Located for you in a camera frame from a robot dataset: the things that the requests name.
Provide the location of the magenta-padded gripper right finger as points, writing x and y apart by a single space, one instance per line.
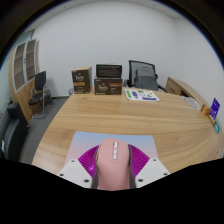
148 170

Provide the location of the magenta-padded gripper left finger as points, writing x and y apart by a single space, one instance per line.
78 171

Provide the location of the pink computer mouse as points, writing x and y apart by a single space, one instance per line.
113 166

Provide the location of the pink-blue gradient mouse pad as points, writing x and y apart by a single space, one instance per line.
86 141

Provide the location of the black armchair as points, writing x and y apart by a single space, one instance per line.
13 133

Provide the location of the colourful printed leaflet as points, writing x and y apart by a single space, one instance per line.
141 95

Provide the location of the green packet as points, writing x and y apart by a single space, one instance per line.
217 127

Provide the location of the small tan box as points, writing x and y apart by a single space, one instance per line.
212 119

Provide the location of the orange-brown box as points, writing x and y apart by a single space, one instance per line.
205 110

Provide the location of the wooden side cabinet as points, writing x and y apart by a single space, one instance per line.
181 88

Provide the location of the tall brown cardboard box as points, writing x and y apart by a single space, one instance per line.
81 81

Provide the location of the black visitor chair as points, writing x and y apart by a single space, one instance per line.
40 90

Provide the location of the grey mesh office chair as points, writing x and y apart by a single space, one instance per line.
145 78

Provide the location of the black flat box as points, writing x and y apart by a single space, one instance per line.
109 71

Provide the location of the wooden shelf unit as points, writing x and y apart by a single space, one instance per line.
21 71

